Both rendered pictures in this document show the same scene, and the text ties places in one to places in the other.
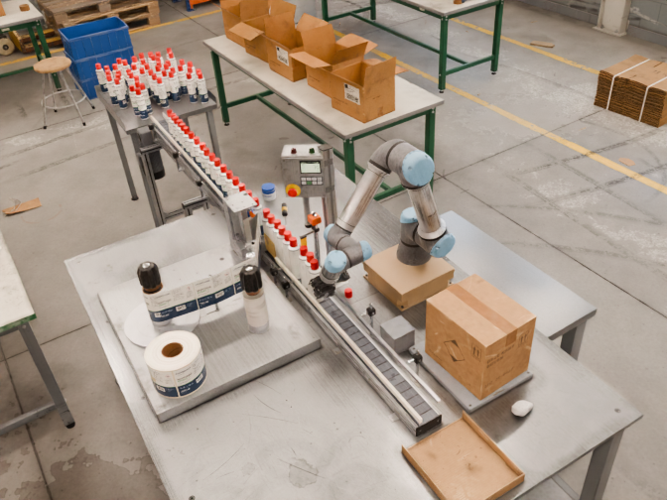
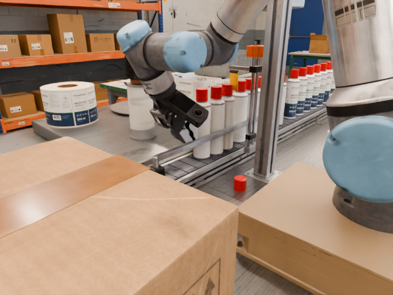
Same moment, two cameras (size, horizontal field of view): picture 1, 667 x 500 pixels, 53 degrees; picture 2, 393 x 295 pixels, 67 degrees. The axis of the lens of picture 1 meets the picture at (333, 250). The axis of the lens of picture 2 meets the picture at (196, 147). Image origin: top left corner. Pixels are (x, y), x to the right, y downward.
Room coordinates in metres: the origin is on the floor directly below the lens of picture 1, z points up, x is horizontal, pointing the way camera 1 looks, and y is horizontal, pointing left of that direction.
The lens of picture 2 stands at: (1.81, -0.68, 1.24)
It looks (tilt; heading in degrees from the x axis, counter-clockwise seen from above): 22 degrees down; 71
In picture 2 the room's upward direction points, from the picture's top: straight up
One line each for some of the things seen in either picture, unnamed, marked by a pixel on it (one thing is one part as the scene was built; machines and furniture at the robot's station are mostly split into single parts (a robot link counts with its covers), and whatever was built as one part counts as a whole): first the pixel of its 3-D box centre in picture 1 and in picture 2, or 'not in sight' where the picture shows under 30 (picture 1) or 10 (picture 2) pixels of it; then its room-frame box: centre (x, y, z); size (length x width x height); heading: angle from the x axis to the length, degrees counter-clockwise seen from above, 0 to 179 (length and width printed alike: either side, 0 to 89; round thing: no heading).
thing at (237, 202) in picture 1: (239, 201); not in sight; (2.49, 0.40, 1.14); 0.14 x 0.11 x 0.01; 28
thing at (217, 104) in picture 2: (312, 273); (215, 120); (2.15, 0.10, 0.98); 0.05 x 0.05 x 0.20
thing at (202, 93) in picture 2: (316, 280); (201, 123); (2.10, 0.08, 0.98); 0.05 x 0.05 x 0.20
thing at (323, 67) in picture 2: (231, 188); (320, 85); (2.86, 0.48, 0.98); 0.05 x 0.05 x 0.20
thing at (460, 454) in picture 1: (461, 462); not in sight; (1.28, -0.36, 0.85); 0.30 x 0.26 x 0.04; 28
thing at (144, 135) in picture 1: (148, 154); not in sight; (3.82, 1.13, 0.71); 0.15 x 0.12 x 0.34; 118
